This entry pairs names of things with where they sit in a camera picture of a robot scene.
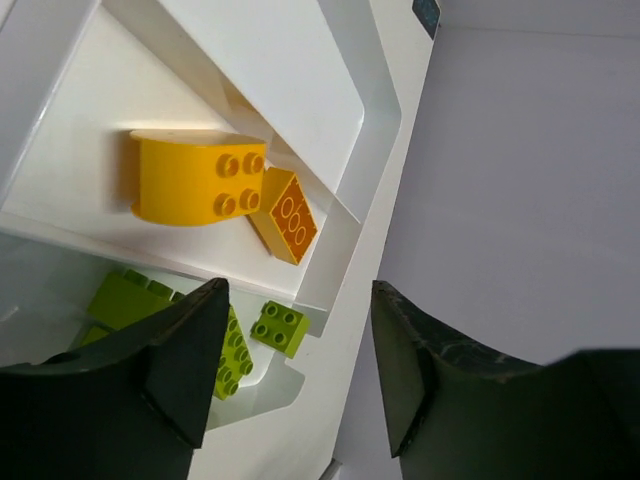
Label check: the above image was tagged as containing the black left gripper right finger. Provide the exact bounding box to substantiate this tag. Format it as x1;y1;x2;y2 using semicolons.
371;281;639;479

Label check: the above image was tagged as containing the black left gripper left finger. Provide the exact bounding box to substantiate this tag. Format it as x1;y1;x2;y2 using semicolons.
1;278;230;479

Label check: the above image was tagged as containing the green square brick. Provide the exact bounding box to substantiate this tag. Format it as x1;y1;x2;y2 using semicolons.
80;269;185;346

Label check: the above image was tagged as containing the green lego plate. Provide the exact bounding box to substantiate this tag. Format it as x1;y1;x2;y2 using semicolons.
214;306;254;400

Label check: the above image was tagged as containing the small green brick upturned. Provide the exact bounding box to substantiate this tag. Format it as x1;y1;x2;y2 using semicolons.
250;300;310;358

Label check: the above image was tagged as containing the yellow round lego block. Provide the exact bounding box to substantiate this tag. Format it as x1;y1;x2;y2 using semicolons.
130;129;267;227

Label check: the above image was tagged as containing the orange brick hollow side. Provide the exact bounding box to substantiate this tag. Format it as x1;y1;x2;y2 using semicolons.
248;167;318;265

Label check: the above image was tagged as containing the white divided tray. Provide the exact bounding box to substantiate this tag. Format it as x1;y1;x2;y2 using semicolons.
0;0;404;480

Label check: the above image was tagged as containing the blue label right corner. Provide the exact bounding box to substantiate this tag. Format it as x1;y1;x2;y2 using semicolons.
412;0;441;40

